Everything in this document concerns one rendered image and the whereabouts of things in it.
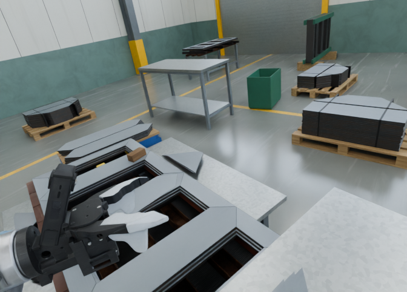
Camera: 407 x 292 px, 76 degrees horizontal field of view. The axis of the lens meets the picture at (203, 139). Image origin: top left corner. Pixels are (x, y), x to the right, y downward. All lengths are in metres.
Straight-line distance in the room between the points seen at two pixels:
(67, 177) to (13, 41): 7.89
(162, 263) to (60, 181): 0.79
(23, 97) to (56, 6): 2.58
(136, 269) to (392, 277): 0.83
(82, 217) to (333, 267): 0.65
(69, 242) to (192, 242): 0.79
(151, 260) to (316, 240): 0.63
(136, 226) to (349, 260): 0.64
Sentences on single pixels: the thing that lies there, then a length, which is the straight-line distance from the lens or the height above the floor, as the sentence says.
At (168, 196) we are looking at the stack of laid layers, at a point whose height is 0.83.
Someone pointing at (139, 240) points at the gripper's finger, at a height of 1.44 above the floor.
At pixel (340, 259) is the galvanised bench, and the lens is 0.87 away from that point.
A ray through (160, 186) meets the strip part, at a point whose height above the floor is 0.85.
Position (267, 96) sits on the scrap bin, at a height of 0.24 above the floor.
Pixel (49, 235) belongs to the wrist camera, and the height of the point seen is 1.46.
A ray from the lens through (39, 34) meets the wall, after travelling 8.43.
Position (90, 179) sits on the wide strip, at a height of 0.85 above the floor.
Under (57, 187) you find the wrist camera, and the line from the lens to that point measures 0.41.
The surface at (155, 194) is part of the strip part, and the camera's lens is 1.47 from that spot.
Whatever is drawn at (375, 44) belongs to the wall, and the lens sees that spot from 8.74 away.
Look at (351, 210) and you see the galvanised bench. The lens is 1.02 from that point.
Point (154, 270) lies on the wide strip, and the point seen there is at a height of 0.85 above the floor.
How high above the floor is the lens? 1.71
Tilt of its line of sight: 26 degrees down
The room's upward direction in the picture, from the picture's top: 9 degrees counter-clockwise
